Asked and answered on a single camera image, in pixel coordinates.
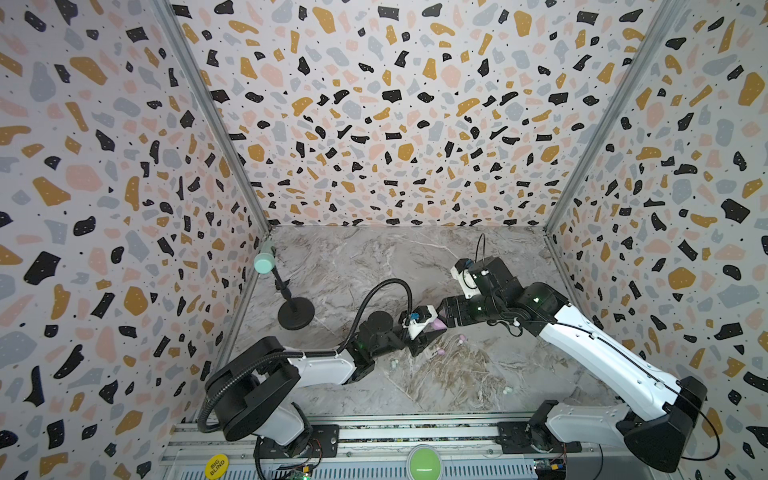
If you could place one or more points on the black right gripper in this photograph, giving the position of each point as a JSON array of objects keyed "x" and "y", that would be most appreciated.
[{"x": 455, "y": 309}]

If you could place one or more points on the black microphone stand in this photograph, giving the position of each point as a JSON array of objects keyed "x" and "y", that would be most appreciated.
[{"x": 296, "y": 312}]

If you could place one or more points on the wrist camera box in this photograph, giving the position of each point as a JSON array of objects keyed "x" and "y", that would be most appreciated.
[
  {"x": 481, "y": 277},
  {"x": 418, "y": 320}
]

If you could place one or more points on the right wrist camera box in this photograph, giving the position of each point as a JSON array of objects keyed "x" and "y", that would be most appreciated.
[{"x": 481, "y": 277}]

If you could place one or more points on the mint green microphone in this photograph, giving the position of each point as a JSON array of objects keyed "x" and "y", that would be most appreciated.
[{"x": 265, "y": 261}]

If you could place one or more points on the green round button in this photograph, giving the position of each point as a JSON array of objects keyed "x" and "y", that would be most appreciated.
[{"x": 424, "y": 463}]

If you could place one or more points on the yellow round sticker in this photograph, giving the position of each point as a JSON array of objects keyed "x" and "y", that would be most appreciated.
[{"x": 216, "y": 467}]

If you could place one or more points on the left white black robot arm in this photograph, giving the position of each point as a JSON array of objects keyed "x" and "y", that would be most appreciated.
[{"x": 249, "y": 396}]

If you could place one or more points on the pink earbud charging case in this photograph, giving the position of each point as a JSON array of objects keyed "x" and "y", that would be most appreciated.
[{"x": 436, "y": 325}]

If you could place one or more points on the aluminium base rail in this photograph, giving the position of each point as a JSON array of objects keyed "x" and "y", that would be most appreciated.
[{"x": 471, "y": 446}]

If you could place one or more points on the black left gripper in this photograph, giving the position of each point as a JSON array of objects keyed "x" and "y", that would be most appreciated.
[{"x": 422, "y": 342}]

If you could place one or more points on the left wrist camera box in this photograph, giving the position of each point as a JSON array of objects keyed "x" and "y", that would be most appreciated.
[{"x": 418, "y": 320}]

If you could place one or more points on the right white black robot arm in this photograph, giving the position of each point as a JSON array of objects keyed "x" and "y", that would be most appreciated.
[{"x": 657, "y": 412}]

